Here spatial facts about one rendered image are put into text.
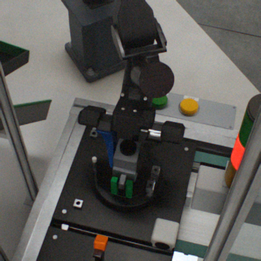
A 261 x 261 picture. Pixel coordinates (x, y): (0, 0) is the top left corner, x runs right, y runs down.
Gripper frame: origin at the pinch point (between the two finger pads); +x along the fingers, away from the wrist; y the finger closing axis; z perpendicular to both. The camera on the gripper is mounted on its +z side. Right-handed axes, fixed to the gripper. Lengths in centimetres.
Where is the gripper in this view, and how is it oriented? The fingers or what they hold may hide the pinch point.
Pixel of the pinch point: (127, 151)
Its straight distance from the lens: 90.6
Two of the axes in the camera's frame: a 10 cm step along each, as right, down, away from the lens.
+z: -1.7, 2.1, -9.6
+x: -1.6, 9.6, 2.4
